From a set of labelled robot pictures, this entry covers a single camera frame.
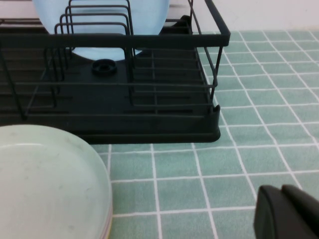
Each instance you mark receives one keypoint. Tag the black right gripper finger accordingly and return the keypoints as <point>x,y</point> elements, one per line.
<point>286,216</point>

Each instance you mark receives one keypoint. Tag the light green round plate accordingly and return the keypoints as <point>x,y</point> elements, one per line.
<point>49,186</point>

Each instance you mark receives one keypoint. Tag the pink round plate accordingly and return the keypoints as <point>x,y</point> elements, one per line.
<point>110,216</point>

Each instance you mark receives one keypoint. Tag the yellow round plate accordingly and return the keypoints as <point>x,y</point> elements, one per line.
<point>107,235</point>

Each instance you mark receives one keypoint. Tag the light blue round plate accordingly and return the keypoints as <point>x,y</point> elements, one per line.
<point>149,15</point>

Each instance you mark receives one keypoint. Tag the black plastic drip tray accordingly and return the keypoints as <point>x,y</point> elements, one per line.
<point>149,127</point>

